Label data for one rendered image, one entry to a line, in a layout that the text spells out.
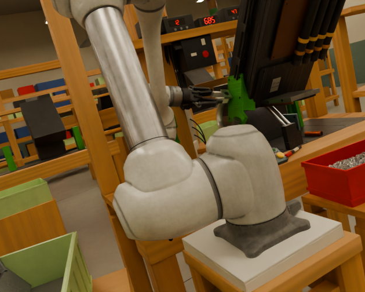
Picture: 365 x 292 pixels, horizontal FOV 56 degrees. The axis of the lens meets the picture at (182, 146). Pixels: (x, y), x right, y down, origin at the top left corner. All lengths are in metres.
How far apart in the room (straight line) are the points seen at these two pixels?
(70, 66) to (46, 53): 9.95
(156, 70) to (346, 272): 0.82
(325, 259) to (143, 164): 0.45
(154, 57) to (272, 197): 0.64
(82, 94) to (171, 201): 1.04
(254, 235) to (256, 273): 0.11
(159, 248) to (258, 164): 0.53
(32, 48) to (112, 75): 10.77
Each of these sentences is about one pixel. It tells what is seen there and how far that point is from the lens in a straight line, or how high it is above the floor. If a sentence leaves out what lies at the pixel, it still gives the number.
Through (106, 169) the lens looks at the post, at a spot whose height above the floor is 1.00.
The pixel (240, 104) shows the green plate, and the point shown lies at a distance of 1.55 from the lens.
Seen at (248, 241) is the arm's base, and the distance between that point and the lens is 0.84.
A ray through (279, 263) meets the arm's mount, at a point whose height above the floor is 0.87.
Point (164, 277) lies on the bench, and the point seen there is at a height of 0.69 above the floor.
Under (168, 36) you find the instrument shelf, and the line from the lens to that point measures 1.70.
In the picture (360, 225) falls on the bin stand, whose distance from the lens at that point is 1.18.
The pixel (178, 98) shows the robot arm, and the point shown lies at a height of 1.24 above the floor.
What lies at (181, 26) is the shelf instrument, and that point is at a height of 1.56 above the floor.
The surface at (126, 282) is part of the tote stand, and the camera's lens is 1.07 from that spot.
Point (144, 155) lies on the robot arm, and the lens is 0.75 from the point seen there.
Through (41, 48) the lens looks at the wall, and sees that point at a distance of 11.65.
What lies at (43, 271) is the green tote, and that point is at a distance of 1.12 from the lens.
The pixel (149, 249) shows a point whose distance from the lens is 1.17.
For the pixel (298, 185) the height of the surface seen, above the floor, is 0.80.
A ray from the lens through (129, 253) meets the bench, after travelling 1.82.
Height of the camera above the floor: 1.28
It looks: 9 degrees down
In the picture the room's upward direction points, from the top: 15 degrees counter-clockwise
